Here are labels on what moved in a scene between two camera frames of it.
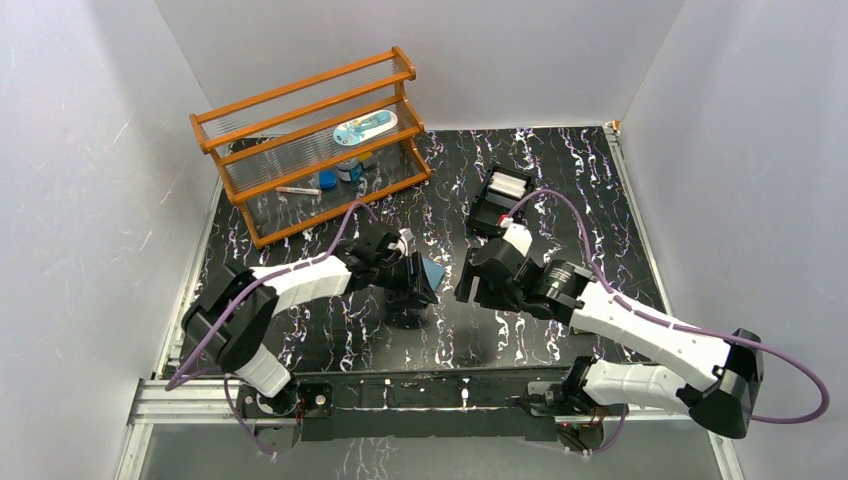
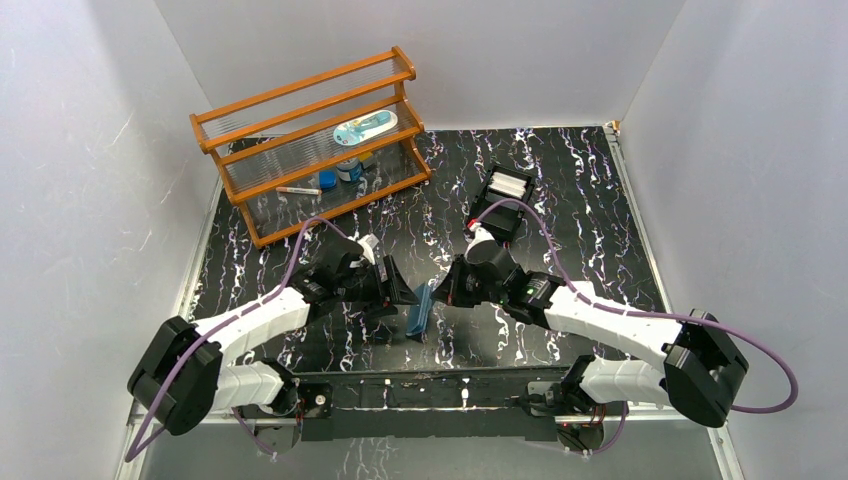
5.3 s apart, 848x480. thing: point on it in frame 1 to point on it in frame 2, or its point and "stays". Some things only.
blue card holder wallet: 434,271 to 419,314
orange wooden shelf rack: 309,149 stays
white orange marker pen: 304,191 stays
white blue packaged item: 358,130 stays
